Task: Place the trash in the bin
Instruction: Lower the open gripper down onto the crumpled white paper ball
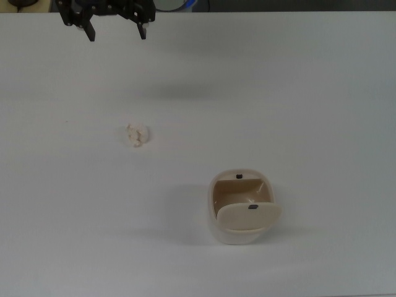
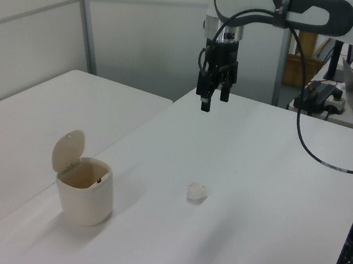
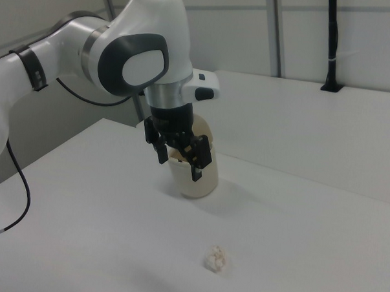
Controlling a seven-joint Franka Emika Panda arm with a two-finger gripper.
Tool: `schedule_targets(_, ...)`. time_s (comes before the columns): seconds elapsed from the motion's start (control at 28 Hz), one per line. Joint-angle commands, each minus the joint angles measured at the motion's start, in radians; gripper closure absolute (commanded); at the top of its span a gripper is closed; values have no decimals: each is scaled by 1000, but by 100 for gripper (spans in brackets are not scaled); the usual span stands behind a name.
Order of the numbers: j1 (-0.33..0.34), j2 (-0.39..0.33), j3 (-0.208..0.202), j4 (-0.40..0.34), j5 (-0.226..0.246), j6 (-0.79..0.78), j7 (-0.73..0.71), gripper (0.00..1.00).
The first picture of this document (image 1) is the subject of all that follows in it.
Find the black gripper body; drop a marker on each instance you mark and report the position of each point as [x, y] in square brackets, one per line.
[106, 6]

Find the white paper trash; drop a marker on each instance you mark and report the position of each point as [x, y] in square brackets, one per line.
[136, 135]

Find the dark round object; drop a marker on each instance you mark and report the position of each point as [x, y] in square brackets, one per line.
[22, 3]

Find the small cream bin with lid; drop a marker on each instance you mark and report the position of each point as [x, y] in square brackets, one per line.
[238, 216]

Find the white and blue round object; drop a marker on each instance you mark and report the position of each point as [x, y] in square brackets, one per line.
[176, 4]

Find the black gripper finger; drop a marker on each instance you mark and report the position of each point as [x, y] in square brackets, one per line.
[142, 31]
[89, 31]

